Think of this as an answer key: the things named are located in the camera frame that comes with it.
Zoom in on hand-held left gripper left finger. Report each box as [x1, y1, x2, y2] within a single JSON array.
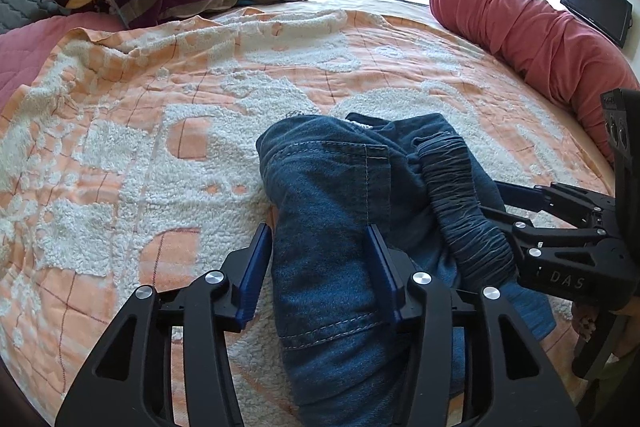
[[55, 222, 274, 427]]

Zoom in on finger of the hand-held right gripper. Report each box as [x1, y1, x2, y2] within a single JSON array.
[[479, 204, 611, 259], [492, 179, 617, 232]]

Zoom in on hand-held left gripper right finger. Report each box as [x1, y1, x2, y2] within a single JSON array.
[[365, 224, 582, 427]]

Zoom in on blue denim pants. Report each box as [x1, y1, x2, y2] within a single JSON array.
[[256, 112, 557, 427]]

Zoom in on person's right hand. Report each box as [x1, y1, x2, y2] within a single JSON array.
[[571, 303, 600, 349]]

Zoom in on orange and white blanket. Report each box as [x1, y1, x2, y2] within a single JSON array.
[[0, 7, 615, 427]]

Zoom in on red rolled quilt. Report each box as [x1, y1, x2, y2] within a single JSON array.
[[429, 0, 640, 164]]

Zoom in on black flat screen television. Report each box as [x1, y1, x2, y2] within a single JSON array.
[[560, 0, 634, 49]]

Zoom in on pink quilted bedsheet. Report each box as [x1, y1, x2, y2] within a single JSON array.
[[0, 13, 127, 108]]

